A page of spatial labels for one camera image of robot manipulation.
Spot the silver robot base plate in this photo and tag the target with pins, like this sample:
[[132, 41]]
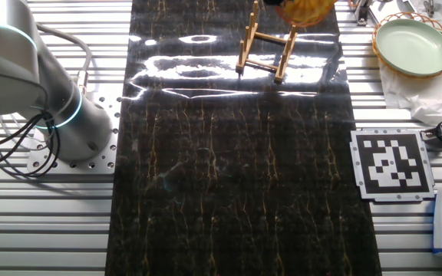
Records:
[[106, 161]]

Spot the white crumpled plastic bag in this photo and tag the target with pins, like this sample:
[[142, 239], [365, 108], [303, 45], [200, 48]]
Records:
[[416, 96]]

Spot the pale green plate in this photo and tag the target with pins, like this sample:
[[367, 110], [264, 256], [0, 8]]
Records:
[[413, 48]]

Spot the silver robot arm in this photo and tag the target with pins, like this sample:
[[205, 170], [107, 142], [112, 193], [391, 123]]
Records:
[[14, 69]]

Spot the black white marker board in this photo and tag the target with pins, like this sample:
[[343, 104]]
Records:
[[391, 165]]

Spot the orange woven oval basket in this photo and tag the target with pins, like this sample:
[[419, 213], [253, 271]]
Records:
[[305, 11]]

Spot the wooden dish rack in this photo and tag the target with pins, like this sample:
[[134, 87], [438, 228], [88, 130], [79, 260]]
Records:
[[246, 50]]

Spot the small metal clamp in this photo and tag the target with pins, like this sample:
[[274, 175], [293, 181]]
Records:
[[430, 7]]

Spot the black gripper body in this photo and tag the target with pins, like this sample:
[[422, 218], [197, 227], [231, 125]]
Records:
[[271, 2]]

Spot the orange wicker basket under plate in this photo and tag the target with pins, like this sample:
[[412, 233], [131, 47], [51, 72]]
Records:
[[420, 15]]

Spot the black marble pattern mat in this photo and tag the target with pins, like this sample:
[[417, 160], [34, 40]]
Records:
[[186, 191]]

